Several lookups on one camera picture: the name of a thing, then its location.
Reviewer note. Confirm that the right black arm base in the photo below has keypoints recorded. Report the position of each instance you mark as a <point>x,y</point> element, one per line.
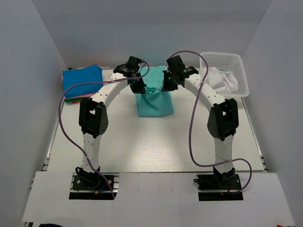
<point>210,190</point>

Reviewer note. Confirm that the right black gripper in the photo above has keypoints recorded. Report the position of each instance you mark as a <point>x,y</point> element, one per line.
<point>166,87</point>

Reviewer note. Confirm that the folded pink t shirt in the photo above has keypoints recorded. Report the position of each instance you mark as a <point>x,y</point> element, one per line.
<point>84,95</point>

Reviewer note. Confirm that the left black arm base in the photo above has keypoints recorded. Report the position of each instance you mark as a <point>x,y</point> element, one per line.
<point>82,190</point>

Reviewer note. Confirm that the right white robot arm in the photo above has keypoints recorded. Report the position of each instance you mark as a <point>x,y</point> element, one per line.
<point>223,119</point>

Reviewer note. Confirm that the white plastic basket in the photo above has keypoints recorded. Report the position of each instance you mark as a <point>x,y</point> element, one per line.
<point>229,63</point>

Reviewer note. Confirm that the teal t shirt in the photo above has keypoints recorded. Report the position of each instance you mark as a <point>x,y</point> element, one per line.
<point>155,102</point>

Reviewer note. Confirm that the white t shirt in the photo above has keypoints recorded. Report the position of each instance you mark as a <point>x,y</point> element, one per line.
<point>222,82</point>

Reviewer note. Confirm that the folded green t shirt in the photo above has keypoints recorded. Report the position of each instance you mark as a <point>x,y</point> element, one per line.
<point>70,100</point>

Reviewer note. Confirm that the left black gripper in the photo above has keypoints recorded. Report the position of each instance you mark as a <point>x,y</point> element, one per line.
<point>139,89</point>

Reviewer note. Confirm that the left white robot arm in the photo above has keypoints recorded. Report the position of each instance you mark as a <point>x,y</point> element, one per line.
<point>93,118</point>

